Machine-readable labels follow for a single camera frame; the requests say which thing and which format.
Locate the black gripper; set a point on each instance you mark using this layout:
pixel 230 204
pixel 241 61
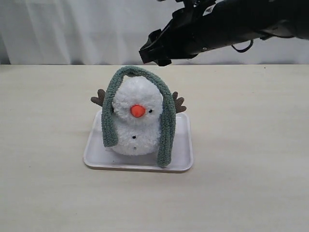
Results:
pixel 177 40

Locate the white plush snowman toy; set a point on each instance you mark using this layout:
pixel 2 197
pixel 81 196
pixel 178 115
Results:
pixel 136 110

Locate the green knitted scarf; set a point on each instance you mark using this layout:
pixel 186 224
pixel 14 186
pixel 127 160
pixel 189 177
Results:
pixel 167 120

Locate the white rectangular tray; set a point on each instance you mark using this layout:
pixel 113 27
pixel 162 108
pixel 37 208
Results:
pixel 96 156

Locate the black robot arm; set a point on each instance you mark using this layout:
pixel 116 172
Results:
pixel 204 25

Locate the white backdrop curtain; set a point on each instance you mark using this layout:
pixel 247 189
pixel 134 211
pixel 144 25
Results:
pixel 89 32

